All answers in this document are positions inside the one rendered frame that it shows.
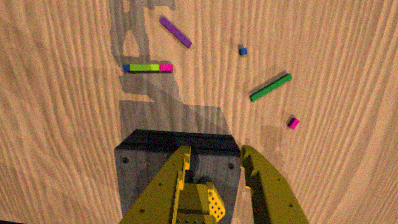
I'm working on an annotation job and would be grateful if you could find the small blue block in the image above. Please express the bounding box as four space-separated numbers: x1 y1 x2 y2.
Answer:
123 64 130 71
239 47 247 55

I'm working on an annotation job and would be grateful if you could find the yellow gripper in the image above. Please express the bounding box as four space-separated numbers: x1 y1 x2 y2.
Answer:
118 145 310 224

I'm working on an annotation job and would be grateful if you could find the purple rod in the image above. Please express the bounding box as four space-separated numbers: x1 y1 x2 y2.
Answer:
159 17 192 48

